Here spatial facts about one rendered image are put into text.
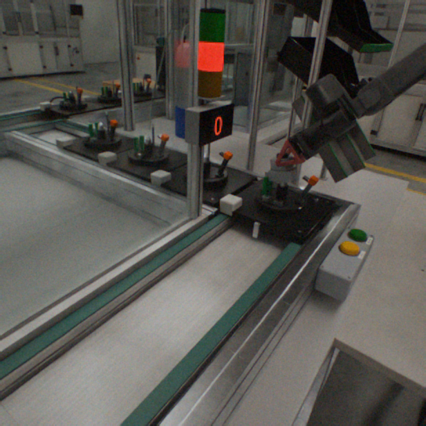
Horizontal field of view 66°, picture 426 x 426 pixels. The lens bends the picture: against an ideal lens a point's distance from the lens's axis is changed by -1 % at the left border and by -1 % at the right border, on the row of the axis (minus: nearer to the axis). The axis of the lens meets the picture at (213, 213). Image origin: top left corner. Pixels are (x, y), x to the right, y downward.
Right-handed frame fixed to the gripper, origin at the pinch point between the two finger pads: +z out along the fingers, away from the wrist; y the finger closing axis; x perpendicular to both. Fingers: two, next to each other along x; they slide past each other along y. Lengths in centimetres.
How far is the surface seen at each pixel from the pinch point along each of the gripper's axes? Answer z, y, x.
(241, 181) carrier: 18.6, -5.3, -2.4
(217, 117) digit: -3.9, 19.9, -14.2
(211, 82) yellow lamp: -8.3, 21.5, -19.5
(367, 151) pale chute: -4.0, -47.7, 12.0
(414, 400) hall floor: 37, -51, 118
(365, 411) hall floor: 49, -32, 106
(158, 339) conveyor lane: 11, 50, 16
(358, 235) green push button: -7.1, 2.3, 25.0
